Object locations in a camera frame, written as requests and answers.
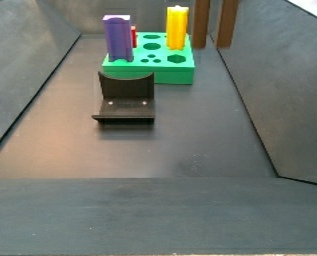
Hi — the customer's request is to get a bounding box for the brown two-pronged peg block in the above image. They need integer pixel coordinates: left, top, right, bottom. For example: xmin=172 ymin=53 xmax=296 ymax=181
xmin=192 ymin=0 xmax=240 ymax=49

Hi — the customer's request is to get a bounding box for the yellow star prism block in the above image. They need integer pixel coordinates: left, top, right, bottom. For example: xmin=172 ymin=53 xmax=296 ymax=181
xmin=166 ymin=5 xmax=189 ymax=50

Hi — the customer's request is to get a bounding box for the green shape sorter board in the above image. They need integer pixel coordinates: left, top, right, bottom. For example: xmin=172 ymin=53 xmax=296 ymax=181
xmin=102 ymin=32 xmax=196 ymax=85

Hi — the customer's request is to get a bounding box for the red square block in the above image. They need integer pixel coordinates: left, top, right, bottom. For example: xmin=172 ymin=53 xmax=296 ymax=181
xmin=132 ymin=25 xmax=137 ymax=48

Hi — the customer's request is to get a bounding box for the purple arch prism block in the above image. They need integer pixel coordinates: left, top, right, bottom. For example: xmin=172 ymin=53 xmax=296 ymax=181
xmin=102 ymin=15 xmax=134 ymax=62

